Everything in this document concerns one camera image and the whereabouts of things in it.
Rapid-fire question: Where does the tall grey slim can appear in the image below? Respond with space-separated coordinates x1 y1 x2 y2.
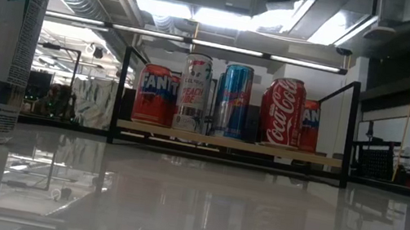
171 51 217 135

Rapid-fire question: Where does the blue slim can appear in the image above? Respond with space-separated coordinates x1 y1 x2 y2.
212 61 257 142

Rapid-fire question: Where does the red Fanta can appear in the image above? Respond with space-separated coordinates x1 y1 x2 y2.
130 62 176 128

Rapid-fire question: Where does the red Coca-Cola can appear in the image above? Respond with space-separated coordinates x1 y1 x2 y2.
254 73 311 152

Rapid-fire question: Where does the wooden shelf with black legs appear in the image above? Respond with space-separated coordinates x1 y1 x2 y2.
105 43 363 190

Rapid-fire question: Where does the black background cabinet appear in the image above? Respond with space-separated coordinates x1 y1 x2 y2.
242 104 264 144

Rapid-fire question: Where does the long LED light bar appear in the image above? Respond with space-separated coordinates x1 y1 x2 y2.
42 10 350 76

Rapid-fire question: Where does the white leaf-patterned fabric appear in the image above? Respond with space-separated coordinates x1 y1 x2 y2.
66 74 121 132

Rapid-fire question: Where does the person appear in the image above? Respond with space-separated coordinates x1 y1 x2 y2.
43 82 75 120

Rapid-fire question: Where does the black background monitor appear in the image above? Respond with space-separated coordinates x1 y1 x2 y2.
23 69 55 106

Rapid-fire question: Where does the black mesh basket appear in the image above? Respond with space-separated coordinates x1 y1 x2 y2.
355 144 399 183

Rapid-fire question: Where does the black metal table frame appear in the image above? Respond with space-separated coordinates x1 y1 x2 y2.
14 113 410 202

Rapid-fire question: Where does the black background station frame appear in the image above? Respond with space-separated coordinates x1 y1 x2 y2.
25 40 84 119

